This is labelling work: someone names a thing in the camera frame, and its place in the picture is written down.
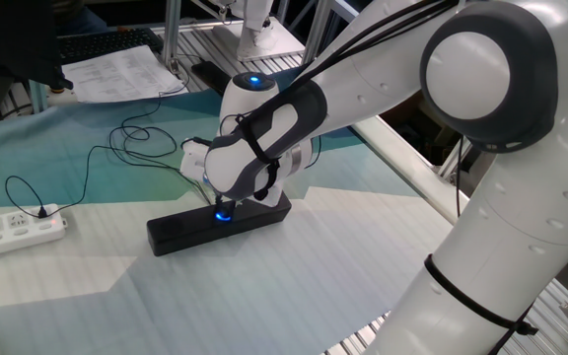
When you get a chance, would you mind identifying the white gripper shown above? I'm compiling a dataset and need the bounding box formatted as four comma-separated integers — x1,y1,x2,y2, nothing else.
179,140,286,218

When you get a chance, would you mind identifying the black speaker bar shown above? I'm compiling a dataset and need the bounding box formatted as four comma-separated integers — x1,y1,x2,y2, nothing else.
146,190,294,258

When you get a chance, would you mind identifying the teal and white tablecloth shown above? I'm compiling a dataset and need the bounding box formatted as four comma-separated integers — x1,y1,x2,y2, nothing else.
0,66,470,355

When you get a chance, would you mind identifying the black flat device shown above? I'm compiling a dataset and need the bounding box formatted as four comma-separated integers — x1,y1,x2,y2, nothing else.
190,59,234,95

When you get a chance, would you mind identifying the printed white paper sheet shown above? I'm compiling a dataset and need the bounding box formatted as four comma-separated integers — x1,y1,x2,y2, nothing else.
60,44,190,105

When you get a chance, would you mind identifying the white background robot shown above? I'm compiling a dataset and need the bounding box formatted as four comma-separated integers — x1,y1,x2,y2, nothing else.
213,0,307,63

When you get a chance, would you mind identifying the black keyboard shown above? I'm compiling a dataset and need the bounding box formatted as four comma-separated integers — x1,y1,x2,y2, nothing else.
56,27,165,66

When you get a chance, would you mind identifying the white power strip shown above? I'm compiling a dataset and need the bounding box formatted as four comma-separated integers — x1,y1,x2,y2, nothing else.
0,202,69,262

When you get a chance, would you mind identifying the black monitor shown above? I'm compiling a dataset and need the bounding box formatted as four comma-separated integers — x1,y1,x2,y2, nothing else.
0,0,74,92

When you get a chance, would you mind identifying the thin black speaker cable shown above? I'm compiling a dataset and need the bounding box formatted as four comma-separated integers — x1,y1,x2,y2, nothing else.
3,83,216,220

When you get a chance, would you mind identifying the aluminium frame post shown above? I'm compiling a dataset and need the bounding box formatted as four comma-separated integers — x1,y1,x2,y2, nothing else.
162,0,183,70
301,0,344,65

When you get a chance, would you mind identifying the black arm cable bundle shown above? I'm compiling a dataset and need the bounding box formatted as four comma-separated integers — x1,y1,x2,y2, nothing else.
234,0,462,198

